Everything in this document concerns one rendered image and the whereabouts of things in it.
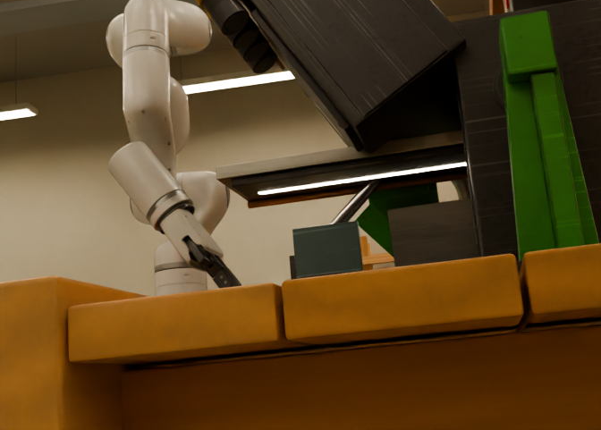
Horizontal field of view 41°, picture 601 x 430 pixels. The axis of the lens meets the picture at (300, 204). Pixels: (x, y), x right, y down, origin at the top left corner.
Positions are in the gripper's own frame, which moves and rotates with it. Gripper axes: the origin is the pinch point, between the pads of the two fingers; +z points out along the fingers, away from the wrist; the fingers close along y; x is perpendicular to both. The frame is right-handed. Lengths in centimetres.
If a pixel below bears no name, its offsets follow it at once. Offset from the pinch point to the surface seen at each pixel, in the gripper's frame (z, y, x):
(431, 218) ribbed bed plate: 15.9, 2.4, 33.3
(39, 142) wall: -475, -663, -189
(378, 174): 10.3, 23.6, 30.7
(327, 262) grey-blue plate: 14.7, 23.0, 17.1
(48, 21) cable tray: -298, -296, -39
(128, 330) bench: 25, 88, 9
